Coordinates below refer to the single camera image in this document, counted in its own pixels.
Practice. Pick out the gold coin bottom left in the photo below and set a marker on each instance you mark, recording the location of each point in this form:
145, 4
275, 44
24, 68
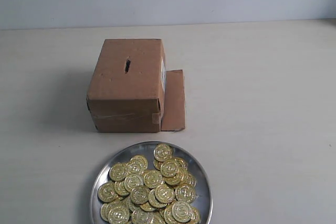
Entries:
118, 214

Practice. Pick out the cardboard box with slot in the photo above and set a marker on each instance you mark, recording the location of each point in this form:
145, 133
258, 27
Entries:
131, 90

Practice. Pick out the gold coin top of plate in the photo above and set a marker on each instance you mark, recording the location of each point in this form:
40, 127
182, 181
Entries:
162, 152

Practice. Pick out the gold coin lower right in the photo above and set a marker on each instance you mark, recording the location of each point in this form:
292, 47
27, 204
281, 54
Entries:
182, 211

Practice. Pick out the gold coin upper left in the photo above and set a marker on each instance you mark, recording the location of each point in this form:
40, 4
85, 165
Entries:
118, 172

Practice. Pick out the round silver metal plate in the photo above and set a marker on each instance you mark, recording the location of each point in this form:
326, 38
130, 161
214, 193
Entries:
204, 198

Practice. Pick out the gold coin far left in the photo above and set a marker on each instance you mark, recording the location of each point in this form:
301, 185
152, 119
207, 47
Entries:
106, 192

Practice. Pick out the gold coin upper centre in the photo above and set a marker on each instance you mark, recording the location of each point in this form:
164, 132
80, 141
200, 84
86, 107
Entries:
169, 168

